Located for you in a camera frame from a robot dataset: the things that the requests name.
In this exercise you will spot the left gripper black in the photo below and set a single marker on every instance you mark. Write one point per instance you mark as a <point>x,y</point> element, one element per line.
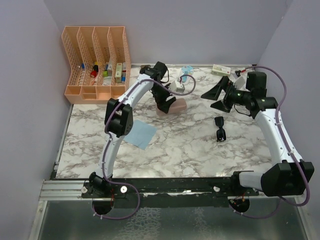
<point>163,104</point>

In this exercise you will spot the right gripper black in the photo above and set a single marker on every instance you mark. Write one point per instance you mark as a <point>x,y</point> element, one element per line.
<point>214,93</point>

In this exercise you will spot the pink glasses case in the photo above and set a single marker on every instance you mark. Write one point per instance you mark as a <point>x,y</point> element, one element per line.
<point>176,107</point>

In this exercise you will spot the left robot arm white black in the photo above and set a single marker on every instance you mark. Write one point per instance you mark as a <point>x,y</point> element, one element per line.
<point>119,119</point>

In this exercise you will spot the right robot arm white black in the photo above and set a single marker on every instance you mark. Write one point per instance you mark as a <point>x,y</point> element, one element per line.
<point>289,174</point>

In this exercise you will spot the black sunglasses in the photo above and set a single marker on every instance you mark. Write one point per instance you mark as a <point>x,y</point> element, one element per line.
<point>220,133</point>

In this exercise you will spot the small white green box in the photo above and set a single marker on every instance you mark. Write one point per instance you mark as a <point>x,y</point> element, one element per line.
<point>220,70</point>

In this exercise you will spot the light blue cleaning cloth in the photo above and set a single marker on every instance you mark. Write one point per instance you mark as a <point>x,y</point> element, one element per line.
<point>141,134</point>

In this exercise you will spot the blue white packaged item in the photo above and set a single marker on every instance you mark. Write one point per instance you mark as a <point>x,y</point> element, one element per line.
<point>185,73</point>

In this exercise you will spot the green white box in organizer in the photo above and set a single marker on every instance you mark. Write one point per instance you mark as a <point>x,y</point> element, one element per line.
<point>118,73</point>

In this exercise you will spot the red black small bottle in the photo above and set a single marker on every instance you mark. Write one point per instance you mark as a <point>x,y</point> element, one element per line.
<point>95,71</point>

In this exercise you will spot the peach desk file organizer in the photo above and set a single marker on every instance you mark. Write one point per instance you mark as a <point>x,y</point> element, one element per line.
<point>100,63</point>

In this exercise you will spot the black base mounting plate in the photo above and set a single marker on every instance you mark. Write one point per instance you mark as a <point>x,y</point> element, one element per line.
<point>165,192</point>

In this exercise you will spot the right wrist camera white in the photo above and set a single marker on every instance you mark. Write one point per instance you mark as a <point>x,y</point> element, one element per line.
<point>239,80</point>

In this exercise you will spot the aluminium rail frame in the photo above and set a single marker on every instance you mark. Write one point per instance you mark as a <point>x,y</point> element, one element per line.
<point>61,190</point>

